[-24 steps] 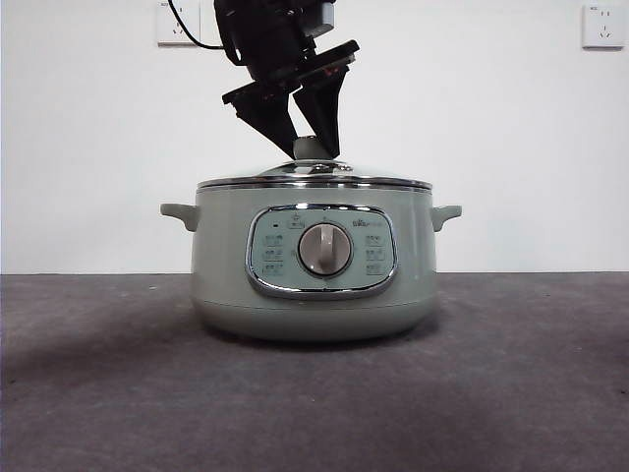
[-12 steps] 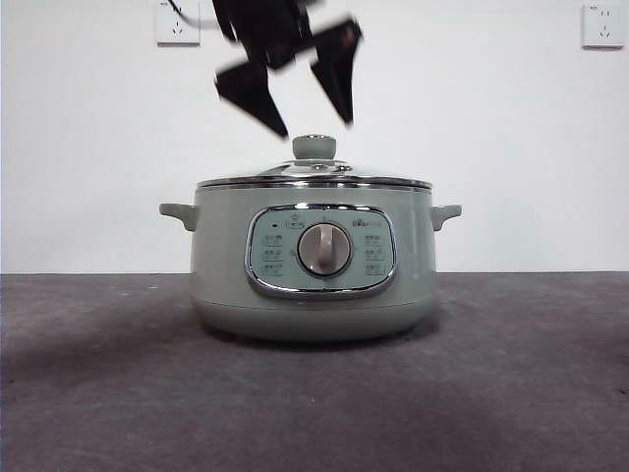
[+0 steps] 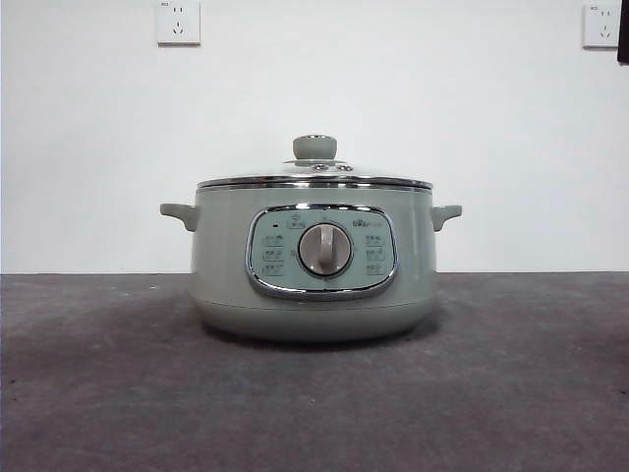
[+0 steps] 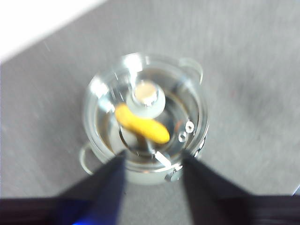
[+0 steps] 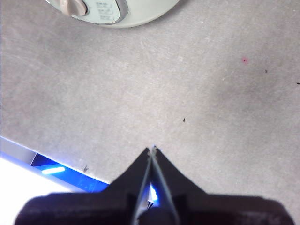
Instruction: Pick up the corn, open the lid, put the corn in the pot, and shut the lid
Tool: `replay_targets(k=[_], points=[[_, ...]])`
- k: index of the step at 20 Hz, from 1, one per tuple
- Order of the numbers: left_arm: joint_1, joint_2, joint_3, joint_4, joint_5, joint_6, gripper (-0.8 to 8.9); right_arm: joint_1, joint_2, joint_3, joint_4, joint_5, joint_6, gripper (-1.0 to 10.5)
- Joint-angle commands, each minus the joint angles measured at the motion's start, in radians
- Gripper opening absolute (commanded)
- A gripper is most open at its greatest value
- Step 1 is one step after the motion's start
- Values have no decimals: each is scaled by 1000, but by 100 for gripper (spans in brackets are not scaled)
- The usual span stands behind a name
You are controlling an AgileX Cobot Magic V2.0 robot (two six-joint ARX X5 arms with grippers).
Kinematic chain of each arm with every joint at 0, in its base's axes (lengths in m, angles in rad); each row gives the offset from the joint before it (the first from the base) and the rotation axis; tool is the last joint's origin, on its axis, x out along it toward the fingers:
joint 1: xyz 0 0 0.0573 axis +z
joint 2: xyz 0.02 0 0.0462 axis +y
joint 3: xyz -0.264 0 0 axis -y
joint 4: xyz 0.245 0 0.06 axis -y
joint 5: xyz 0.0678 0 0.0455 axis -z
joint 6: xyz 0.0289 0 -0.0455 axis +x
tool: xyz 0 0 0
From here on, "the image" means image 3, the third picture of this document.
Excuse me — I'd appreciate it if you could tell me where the glass lid with green knob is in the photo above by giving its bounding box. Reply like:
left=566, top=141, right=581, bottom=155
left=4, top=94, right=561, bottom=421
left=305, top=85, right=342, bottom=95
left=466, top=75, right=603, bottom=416
left=197, top=133, right=433, bottom=192

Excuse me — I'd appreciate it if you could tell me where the pale green electric pot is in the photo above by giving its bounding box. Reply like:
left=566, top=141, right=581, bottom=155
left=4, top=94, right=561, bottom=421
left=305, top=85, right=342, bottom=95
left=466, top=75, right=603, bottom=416
left=158, top=189, right=464, bottom=344

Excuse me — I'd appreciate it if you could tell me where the white wall socket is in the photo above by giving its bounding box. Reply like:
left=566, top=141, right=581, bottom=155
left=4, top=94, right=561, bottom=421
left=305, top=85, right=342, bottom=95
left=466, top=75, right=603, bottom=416
left=156, top=0, right=201, bottom=48
left=582, top=4, right=618, bottom=50

